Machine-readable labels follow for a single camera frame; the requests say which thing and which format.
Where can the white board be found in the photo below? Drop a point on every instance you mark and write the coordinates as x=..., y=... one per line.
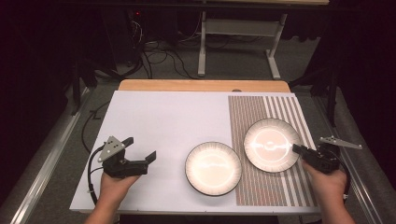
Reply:
x=162, y=124

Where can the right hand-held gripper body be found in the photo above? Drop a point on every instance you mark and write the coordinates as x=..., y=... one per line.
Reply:
x=325, y=160

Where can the person's right hand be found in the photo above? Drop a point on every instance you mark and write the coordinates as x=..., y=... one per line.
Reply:
x=328, y=185

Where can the person's left hand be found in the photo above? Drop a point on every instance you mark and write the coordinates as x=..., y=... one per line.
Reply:
x=113, y=189

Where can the black metal stand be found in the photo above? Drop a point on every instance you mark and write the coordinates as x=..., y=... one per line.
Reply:
x=331, y=93
x=76, y=87

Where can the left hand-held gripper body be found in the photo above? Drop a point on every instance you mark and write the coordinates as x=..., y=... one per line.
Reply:
x=124, y=168

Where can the white metal desk frame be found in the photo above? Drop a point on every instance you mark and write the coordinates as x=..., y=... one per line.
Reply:
x=239, y=27

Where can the dark device with red light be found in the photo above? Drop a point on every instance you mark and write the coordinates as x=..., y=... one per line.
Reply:
x=124, y=37

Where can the striped placemat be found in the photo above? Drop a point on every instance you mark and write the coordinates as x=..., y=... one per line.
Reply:
x=249, y=107

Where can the white plate with dark rim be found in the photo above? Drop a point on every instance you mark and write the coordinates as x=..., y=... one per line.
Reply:
x=269, y=144
x=213, y=169

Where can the metal floor rail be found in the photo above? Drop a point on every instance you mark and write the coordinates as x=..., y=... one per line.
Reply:
x=367, y=193
x=46, y=161

